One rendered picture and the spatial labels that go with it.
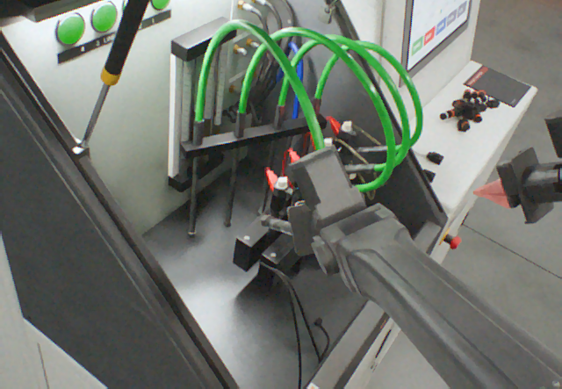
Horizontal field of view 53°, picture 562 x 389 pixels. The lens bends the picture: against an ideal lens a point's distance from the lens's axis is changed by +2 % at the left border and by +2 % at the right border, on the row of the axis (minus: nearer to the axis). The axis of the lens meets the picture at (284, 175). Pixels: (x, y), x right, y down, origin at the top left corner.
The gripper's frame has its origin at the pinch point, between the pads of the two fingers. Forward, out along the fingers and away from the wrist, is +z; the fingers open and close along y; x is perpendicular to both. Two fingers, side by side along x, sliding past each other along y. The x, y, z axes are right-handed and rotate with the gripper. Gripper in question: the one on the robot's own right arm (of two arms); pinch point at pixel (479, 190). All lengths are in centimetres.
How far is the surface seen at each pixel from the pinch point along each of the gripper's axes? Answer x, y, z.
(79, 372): 56, -8, 57
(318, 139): 28.2, 18.5, -0.4
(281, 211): 18.5, 6.5, 28.9
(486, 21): -338, 33, 199
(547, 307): -122, -92, 81
